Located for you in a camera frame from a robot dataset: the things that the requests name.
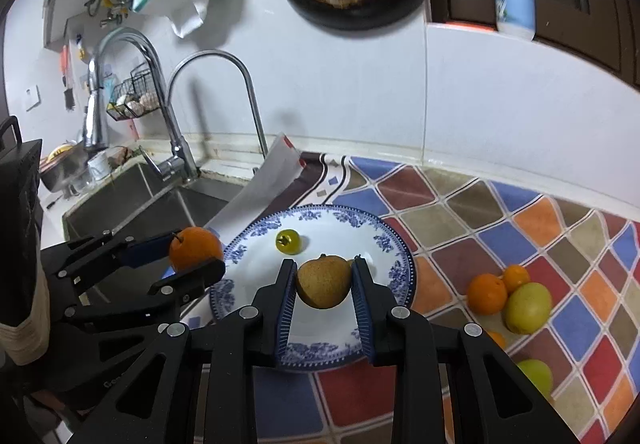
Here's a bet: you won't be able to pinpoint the orange tangerine back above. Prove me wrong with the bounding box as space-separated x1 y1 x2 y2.
466 273 508 315

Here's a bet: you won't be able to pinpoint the yellow-green apple back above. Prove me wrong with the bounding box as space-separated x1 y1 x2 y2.
502 283 553 334

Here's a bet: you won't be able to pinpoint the stainless steel sink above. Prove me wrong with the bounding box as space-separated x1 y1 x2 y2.
62 163 244 242

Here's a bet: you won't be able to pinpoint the colourful diamond pattern mat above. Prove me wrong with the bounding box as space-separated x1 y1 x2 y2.
273 153 639 443

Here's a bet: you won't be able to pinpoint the thin gooseneck water tap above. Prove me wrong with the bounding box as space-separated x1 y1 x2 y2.
167 49 268 156

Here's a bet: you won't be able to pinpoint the brown longan fruit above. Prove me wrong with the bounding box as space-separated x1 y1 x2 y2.
296 253 352 310

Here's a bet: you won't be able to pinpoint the wall hooks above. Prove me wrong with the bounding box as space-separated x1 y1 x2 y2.
85 0 131 28

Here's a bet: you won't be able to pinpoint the green apple front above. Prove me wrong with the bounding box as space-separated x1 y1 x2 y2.
516 358 554 400

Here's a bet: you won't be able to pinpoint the large orange tangerine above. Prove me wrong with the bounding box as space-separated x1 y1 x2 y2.
168 227 224 273

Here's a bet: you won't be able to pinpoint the wire sponge basket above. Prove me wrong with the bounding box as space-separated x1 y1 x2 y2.
106 63 160 120

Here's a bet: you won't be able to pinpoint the green tomato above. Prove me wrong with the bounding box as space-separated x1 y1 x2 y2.
276 229 303 255

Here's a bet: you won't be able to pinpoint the small orange behind apple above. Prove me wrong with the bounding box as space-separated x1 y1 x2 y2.
501 264 530 295

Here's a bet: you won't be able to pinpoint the chrome kitchen faucet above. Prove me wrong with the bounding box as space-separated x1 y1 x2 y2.
82 27 200 181

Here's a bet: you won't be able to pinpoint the blue white porcelain plate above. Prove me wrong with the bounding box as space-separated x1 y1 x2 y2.
209 205 416 372

